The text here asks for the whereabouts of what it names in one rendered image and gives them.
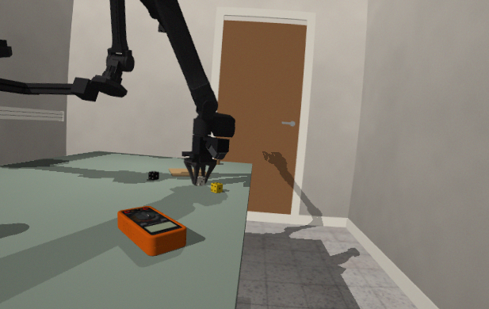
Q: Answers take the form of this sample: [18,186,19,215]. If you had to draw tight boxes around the yellow die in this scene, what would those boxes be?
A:
[211,182,223,193]

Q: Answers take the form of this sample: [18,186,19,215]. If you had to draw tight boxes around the tan flat mat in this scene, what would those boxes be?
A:
[169,169,201,177]

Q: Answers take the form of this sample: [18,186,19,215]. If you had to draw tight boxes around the white die with black pips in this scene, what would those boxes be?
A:
[196,176,205,185]

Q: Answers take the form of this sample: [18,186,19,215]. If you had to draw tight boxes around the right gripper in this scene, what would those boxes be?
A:
[181,151,217,185]

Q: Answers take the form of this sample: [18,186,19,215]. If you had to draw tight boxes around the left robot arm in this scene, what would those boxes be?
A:
[95,0,163,84]

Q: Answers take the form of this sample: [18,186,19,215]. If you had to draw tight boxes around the orange multimeter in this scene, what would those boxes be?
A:
[117,206,186,256]

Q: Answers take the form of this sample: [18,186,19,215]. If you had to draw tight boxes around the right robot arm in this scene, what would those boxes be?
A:
[153,0,235,160]

